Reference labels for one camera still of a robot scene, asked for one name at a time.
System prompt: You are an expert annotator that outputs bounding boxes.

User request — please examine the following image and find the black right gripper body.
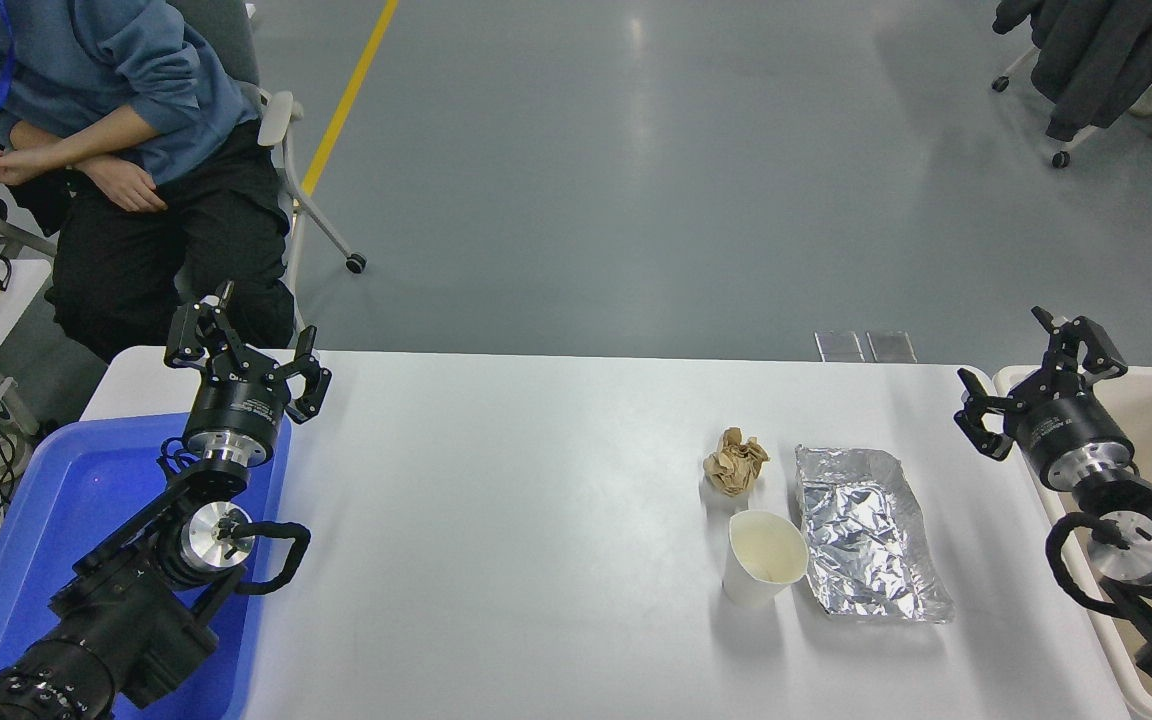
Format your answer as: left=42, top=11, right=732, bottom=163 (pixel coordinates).
left=1011, top=385, right=1135, bottom=473

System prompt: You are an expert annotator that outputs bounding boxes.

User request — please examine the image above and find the dark coat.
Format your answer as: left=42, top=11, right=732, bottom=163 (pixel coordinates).
left=993, top=0, right=1152, bottom=143

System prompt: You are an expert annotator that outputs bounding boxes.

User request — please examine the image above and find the crumpled tan paper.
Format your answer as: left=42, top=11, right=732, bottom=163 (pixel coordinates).
left=703, top=427, right=770, bottom=497

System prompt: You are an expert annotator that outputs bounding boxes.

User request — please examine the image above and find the white wheeled chair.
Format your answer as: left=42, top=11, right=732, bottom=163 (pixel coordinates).
left=991, top=18, right=1152, bottom=169

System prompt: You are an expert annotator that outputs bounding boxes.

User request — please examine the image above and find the white paper cup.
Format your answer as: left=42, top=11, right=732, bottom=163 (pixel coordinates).
left=722, top=510, right=810, bottom=608

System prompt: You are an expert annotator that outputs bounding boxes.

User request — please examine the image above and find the person's right hand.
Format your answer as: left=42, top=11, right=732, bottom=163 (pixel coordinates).
left=76, top=157, right=169, bottom=213

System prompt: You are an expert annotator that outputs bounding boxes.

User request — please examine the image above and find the blue plastic tray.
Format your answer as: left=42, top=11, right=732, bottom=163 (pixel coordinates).
left=0, top=412, right=292, bottom=720

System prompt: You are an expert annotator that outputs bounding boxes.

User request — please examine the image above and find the grey wheeled chair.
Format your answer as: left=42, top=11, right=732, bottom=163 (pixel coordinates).
left=0, top=0, right=368, bottom=336

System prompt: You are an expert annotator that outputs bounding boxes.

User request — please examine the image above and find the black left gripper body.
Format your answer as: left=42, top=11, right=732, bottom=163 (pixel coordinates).
left=184, top=350, right=293, bottom=453

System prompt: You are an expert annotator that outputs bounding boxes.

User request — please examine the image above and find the person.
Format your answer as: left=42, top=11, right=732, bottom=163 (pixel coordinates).
left=0, top=0, right=297, bottom=363

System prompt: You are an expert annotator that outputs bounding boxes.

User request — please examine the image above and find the silver foil tray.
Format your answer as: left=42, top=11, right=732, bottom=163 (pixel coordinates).
left=794, top=445, right=956, bottom=624

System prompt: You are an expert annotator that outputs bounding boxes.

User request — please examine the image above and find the person's left hand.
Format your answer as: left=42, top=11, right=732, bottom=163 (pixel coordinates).
left=0, top=142, right=49, bottom=187

